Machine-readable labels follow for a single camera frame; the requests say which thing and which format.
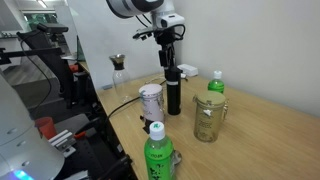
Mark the black thermos bottle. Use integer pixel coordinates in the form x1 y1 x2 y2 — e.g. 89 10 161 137
165 66 181 115

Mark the white coiled cable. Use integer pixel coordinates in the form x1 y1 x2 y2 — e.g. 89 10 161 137
144 73 168 88

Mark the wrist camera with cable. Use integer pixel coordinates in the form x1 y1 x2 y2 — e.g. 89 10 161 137
132 24 186 41

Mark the olive glass jar with lid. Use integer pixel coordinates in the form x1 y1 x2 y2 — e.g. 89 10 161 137
193 91 226 142

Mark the black cable across table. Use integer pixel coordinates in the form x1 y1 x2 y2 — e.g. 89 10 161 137
76 79 168 134

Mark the red cup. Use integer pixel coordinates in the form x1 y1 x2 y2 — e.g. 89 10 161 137
35 117 57 139

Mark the large green tea bottle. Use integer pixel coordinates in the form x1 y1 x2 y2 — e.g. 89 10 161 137
144 121 175 180

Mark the silver aluminium bracket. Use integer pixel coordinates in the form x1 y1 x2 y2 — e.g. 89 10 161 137
49 130 76 158

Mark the white power strip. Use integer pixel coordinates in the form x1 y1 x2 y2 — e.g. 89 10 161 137
178 64 198 77

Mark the glass carafe with metal funnel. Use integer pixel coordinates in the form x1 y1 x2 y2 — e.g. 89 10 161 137
109 54 130 103

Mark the small green tea bottle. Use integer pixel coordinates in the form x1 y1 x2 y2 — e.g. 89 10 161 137
207 70 224 93

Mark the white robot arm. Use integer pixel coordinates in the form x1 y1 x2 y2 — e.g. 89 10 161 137
106 0 185 68

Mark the small shiny metal object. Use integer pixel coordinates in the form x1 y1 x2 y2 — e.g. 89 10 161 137
174 150 182 165

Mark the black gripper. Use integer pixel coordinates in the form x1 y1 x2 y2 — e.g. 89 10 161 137
155 33 174 67

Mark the black camera on stand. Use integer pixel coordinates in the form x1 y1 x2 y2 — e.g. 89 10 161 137
37 23 68 34

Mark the black camera tripod stand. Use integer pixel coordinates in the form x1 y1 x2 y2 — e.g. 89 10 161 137
0 30 76 109

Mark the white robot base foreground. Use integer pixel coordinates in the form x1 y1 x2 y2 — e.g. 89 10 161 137
0 76 65 180

